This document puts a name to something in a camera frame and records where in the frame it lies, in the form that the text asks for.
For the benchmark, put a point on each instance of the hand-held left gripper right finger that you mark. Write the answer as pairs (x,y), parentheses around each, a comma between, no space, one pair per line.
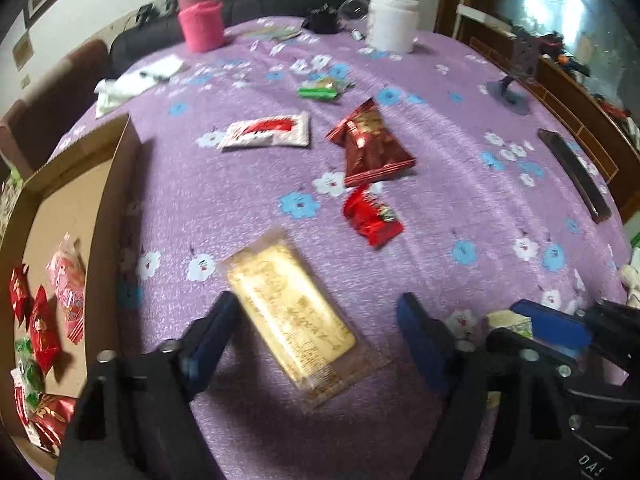
(425,347)

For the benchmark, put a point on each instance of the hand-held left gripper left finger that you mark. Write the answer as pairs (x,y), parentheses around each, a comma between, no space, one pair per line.
(215,340)

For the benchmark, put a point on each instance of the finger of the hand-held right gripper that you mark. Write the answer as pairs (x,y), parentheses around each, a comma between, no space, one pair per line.
(617,340)
(555,330)

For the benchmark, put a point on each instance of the white and green snack packet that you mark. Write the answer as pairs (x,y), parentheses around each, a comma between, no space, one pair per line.
(510,322)

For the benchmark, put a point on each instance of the yellow biscuit packet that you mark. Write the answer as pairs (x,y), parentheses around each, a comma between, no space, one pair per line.
(290,305)

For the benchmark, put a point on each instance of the brown cardboard box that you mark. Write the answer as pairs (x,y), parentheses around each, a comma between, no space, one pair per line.
(107,210)

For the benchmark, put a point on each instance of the white cloth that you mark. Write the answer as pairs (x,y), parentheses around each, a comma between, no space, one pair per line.
(631,285)

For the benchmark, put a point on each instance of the small red snack packet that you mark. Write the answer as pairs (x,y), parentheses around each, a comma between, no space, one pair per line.
(372,215)

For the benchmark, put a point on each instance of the black smartphone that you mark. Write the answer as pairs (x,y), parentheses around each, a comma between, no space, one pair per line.
(575,175)

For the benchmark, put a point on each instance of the pink snack packet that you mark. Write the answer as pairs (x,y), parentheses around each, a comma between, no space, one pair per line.
(67,285)

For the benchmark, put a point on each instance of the red candy packet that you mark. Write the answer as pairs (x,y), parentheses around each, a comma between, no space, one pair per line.
(44,330)
(19,295)

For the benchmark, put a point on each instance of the dark red gold-print packet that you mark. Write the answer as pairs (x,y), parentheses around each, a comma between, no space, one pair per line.
(52,420)

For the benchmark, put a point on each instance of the green and white candy packet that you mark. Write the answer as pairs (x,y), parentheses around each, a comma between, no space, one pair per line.
(29,370)

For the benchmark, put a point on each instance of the large dark red snack packet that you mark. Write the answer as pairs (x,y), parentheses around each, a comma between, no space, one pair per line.
(372,147)

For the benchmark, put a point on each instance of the brown wooden cabinet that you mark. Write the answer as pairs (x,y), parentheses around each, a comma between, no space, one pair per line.
(590,125)

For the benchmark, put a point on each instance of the white and red snack packet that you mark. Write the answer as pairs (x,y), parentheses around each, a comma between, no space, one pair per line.
(267,131)

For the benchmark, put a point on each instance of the white crumpled tissue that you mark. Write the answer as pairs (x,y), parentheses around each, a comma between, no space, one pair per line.
(110,97)

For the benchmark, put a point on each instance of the black pen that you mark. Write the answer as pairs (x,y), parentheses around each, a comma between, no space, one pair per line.
(155,76)

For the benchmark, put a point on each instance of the grey phone stand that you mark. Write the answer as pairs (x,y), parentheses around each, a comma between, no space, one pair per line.
(522,60)

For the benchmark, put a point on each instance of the white tissue with pen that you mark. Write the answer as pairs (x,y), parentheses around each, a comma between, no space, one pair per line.
(155,67)

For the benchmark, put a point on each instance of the brown chair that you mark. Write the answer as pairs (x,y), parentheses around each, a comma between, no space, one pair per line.
(55,95)

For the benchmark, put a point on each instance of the green booklet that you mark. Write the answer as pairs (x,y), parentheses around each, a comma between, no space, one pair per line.
(272,33)

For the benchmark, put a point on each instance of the pink thermos with knit sleeve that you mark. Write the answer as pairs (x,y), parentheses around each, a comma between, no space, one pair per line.
(201,25)

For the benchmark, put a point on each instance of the white plastic jar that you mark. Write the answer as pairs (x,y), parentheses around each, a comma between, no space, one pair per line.
(392,25)

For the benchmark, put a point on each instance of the black mug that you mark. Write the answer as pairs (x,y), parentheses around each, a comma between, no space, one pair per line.
(322,21)

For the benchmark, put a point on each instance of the black sofa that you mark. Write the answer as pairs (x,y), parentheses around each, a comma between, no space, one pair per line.
(265,5)

